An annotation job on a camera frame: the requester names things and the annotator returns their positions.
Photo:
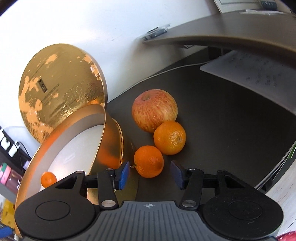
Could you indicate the stack of white papers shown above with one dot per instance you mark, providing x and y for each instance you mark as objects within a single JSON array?
[{"x": 270, "y": 79}]

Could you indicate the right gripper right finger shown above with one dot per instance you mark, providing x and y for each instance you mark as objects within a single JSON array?
[{"x": 228, "y": 206}]

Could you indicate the black power strip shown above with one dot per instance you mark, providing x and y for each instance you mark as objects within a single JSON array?
[{"x": 13, "y": 153}]

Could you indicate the red yellow apple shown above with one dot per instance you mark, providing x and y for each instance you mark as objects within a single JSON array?
[{"x": 153, "y": 107}]

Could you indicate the plastic bag on shelf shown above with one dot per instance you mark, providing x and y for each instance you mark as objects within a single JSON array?
[{"x": 261, "y": 12}]

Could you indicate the gold round box base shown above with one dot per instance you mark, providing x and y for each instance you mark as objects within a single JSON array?
[{"x": 89, "y": 140}]

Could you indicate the gold box lid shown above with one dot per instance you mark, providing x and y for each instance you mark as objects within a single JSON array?
[{"x": 57, "y": 81}]

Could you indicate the framed business certificate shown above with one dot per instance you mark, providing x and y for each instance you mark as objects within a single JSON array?
[{"x": 226, "y": 6}]

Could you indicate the pink water bottle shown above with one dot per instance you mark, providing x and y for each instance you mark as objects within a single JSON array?
[{"x": 10, "y": 178}]

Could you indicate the mandarin orange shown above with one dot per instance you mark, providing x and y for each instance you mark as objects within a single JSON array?
[
  {"x": 148, "y": 161},
  {"x": 170, "y": 137},
  {"x": 48, "y": 179}
]

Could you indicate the clear plastic packet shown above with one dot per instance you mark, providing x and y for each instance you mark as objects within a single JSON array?
[{"x": 151, "y": 34}]

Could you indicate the dark wooden shelf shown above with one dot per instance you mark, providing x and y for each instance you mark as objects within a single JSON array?
[{"x": 270, "y": 35}]

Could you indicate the patterned cup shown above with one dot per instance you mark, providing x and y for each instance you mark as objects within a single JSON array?
[{"x": 269, "y": 5}]

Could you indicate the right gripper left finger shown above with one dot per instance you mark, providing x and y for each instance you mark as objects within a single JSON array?
[{"x": 70, "y": 206}]

